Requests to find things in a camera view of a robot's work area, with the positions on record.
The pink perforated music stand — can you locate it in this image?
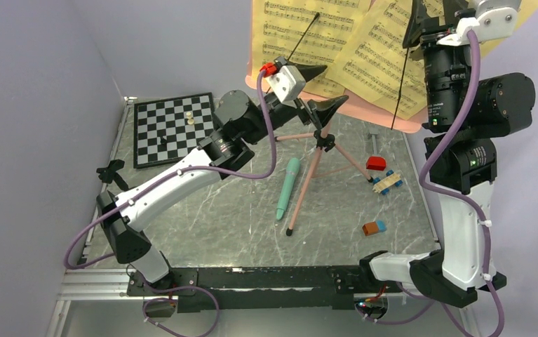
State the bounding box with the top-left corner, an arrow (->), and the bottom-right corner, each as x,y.
244,0 -> 430,237

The yellow sheet music top page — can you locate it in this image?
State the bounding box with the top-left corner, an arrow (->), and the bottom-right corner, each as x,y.
249,0 -> 373,75

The yellow sheet music page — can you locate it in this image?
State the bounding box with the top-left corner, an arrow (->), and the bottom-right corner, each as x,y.
326,0 -> 538,121
249,0 -> 373,75

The yellow sheet music bottom page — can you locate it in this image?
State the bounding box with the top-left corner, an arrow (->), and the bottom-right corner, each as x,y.
326,0 -> 538,121

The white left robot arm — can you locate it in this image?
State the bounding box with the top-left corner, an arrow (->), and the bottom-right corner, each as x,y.
96,57 -> 349,295

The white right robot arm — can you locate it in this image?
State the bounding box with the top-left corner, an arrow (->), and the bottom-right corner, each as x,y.
358,1 -> 536,308

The red wooden toy car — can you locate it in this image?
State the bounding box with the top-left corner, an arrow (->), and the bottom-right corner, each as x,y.
365,156 -> 403,195

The black white chessboard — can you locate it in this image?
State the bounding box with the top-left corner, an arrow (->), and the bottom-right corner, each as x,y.
133,93 -> 215,169

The orange blue toy block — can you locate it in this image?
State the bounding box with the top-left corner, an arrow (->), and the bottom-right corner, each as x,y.
362,220 -> 387,237

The black clamp knob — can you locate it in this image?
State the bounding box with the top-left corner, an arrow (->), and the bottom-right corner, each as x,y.
96,159 -> 130,192

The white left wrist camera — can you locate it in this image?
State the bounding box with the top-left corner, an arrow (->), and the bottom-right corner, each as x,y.
260,56 -> 307,103

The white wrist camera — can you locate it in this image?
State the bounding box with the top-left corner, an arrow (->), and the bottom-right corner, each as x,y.
436,0 -> 521,47
260,56 -> 307,103

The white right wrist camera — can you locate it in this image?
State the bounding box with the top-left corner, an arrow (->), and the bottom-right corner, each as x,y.
436,0 -> 521,47

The grey metal bracket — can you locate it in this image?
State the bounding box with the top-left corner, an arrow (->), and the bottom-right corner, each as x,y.
370,131 -> 379,156

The mint green toy recorder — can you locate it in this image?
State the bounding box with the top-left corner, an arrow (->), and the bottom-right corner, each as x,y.
276,158 -> 301,220

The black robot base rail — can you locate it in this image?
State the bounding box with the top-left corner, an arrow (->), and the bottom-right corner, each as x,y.
126,263 -> 401,313

